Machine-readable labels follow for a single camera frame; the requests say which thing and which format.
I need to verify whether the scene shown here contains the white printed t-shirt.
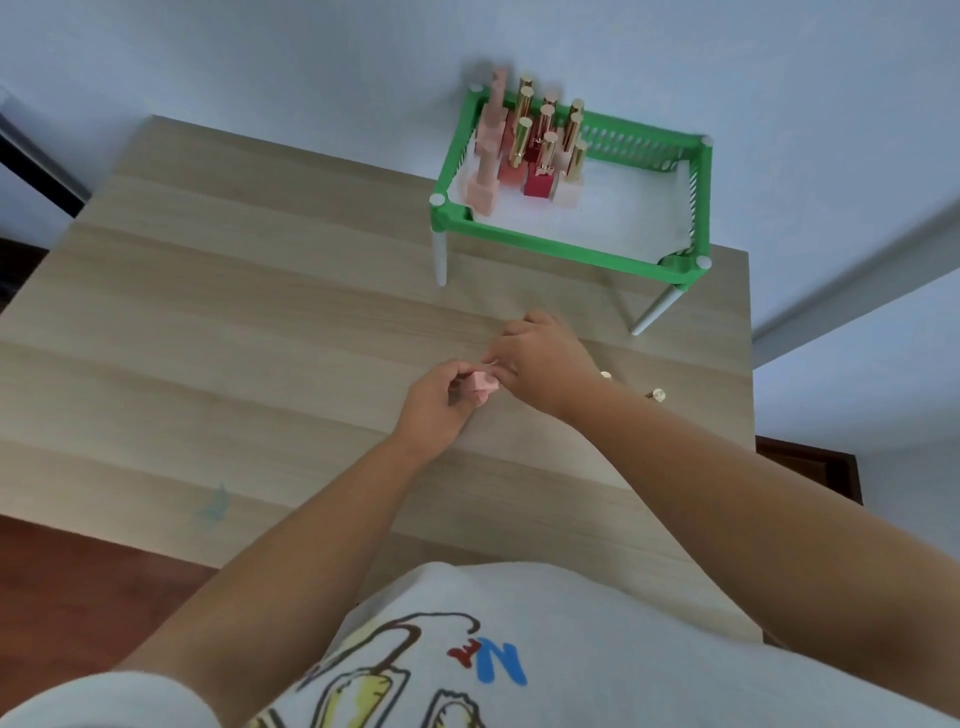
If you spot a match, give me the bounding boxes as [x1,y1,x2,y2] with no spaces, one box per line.
[0,560,960,728]

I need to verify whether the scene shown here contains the person's left hand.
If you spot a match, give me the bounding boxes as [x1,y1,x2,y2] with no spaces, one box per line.
[391,359,496,456]

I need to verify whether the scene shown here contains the person's left forearm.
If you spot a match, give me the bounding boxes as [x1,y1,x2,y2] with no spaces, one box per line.
[116,432,454,728]

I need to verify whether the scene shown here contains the white liner sheet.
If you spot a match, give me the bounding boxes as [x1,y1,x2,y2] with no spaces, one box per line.
[448,152,696,265]

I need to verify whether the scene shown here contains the person's right hand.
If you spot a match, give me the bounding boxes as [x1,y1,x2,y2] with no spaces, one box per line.
[483,307,610,423]

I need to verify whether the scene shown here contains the person's right forearm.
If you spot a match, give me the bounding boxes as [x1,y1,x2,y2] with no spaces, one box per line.
[553,375,960,725]

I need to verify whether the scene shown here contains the dark grey furniture edge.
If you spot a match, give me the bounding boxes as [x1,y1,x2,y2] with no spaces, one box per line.
[0,93,93,219]

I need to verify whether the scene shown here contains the white skirting board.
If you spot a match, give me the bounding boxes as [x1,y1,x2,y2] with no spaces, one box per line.
[750,204,960,369]

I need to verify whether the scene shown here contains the cluster of nail polish bottles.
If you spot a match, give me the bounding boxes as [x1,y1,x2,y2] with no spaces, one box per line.
[462,66,591,219]

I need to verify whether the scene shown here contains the green plastic rack white legs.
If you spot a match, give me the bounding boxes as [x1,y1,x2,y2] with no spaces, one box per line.
[428,81,714,338]

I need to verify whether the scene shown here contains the dark brown wooden furniture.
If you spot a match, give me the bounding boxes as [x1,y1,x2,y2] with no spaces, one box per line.
[755,434,864,507]

